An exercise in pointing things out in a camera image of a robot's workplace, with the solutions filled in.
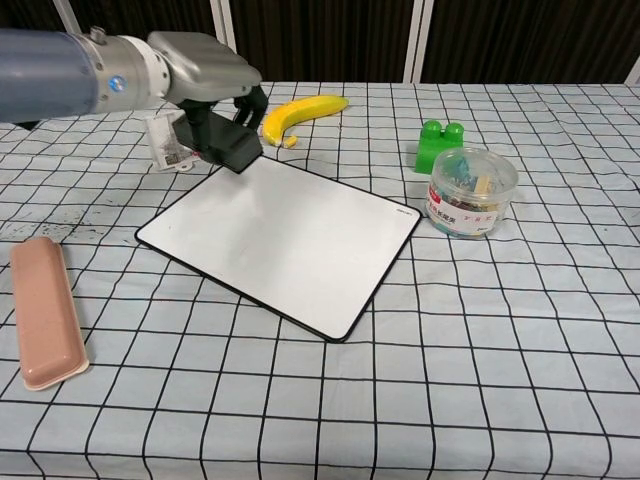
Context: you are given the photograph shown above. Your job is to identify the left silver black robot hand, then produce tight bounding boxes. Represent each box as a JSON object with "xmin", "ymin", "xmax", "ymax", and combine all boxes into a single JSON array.
[{"xmin": 147, "ymin": 30, "xmax": 269, "ymax": 154}]

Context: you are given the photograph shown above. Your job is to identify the dark grey rectangular block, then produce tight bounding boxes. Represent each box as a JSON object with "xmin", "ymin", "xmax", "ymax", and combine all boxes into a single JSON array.
[{"xmin": 174, "ymin": 112, "xmax": 264, "ymax": 175}]

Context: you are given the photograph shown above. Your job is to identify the clear plastic packet with card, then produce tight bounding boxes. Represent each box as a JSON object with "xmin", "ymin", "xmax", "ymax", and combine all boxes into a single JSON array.
[{"xmin": 144, "ymin": 112, "xmax": 201, "ymax": 174}]

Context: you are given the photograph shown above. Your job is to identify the yellow toy banana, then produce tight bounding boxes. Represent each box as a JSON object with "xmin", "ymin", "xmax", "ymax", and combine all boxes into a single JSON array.
[{"xmin": 262, "ymin": 94, "xmax": 350, "ymax": 149}]

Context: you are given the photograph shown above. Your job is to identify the white board with black rim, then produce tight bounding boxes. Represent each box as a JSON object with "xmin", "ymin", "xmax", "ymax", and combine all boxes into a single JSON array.
[{"xmin": 134, "ymin": 157, "xmax": 422, "ymax": 344}]

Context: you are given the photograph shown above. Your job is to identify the green toy building block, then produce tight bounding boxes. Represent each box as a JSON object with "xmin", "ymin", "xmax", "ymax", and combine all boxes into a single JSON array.
[{"xmin": 413, "ymin": 119, "xmax": 466, "ymax": 176}]

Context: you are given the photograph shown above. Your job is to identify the clear jar of coloured clips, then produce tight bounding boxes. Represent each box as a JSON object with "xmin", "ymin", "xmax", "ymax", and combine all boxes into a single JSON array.
[{"xmin": 424, "ymin": 147, "xmax": 520, "ymax": 241}]

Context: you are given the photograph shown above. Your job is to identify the pink pencil case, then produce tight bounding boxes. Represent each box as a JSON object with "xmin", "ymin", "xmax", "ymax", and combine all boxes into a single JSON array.
[{"xmin": 9, "ymin": 237, "xmax": 91, "ymax": 392}]

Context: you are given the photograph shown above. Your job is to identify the pale blue checked tablecloth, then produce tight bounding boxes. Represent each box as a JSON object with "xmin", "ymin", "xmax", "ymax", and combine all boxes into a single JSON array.
[{"xmin": 0, "ymin": 79, "xmax": 640, "ymax": 480}]

